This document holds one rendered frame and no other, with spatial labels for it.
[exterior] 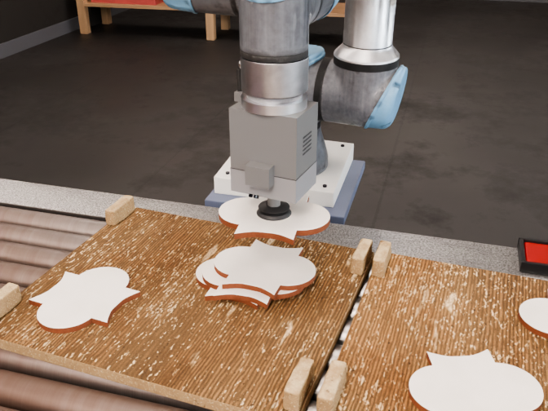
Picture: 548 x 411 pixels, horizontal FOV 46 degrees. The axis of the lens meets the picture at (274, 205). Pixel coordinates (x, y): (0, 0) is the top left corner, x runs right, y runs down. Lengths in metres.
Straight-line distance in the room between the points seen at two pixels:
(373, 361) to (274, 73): 0.33
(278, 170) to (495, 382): 0.32
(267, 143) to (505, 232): 2.40
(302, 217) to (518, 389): 0.30
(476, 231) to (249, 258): 2.23
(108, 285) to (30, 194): 0.39
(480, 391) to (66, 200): 0.76
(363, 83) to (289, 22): 0.47
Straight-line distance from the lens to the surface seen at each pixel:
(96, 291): 0.86
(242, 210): 0.79
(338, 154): 1.33
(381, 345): 0.77
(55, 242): 1.05
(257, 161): 0.73
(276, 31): 0.68
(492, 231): 3.04
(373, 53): 1.13
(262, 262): 0.86
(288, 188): 0.73
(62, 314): 0.83
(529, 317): 0.84
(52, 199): 1.19
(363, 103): 1.14
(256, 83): 0.70
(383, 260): 0.87
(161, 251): 0.94
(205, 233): 0.98
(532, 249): 1.02
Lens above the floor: 1.42
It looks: 27 degrees down
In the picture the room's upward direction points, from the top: straight up
